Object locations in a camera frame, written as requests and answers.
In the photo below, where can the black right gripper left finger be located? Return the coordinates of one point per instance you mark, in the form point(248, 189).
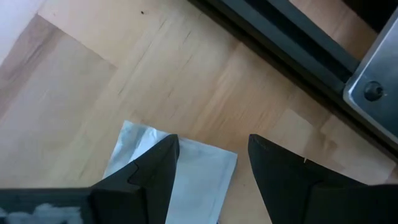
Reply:
point(149, 193)

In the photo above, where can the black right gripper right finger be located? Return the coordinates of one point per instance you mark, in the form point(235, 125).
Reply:
point(295, 193)

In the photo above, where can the silver mounting plate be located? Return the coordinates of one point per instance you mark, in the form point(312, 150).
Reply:
point(376, 102)

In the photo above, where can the white foil sachet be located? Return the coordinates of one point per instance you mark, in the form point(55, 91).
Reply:
point(202, 180)

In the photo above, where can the black aluminium rig frame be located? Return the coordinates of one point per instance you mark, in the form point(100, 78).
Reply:
point(264, 34)

